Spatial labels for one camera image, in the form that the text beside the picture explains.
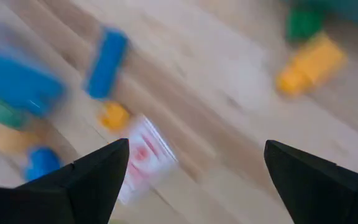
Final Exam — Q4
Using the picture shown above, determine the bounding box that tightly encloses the small green toy brick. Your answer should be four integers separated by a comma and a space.
284, 7, 326, 43

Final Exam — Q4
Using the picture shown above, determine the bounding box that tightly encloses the small yellow toy block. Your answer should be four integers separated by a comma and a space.
275, 32, 347, 97

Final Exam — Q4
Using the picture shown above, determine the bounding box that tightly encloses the blue transparent toy brick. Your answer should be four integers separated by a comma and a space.
84, 27, 131, 100

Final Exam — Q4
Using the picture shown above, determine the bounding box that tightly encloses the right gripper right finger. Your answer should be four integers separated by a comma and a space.
263, 139, 358, 224

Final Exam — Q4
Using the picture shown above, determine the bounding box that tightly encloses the square blue toy block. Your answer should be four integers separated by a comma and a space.
0, 54, 67, 118

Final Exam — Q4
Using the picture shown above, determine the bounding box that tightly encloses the small orange toy brick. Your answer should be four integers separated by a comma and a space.
97, 101, 132, 131

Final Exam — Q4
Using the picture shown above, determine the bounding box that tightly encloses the playing card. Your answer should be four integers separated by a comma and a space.
116, 114, 180, 206

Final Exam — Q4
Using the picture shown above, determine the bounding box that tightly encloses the orange two-stud toy block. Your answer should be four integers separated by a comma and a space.
0, 124, 43, 155

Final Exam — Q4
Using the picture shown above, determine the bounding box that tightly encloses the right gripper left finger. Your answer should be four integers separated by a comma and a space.
0, 138, 131, 224

